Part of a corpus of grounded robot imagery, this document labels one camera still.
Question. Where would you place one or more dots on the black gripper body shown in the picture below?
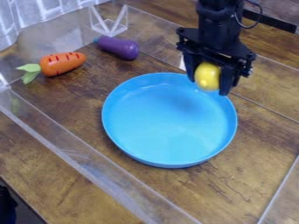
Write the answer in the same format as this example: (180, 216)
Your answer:
(213, 41)

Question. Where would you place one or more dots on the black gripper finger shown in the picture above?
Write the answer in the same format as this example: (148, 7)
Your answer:
(191, 63)
(228, 79)

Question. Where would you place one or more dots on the yellow toy lemon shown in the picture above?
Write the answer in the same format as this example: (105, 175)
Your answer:
(207, 76)

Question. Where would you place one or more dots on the blue round plastic tray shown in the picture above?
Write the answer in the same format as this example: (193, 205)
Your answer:
(165, 123)

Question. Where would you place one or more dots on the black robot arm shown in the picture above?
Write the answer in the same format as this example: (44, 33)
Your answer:
(213, 42)

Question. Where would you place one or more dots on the purple toy eggplant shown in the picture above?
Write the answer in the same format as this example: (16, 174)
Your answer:
(121, 47)

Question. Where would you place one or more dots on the orange toy carrot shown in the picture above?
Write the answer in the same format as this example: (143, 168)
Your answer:
(52, 65)

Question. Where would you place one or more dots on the white sheer curtain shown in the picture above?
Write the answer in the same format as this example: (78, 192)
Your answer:
(21, 13)

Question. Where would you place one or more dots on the clear acrylic corner bracket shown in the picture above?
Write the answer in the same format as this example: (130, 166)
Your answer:
(106, 26)

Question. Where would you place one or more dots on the clear acrylic enclosure wall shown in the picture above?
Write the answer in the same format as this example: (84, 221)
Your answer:
(68, 170)

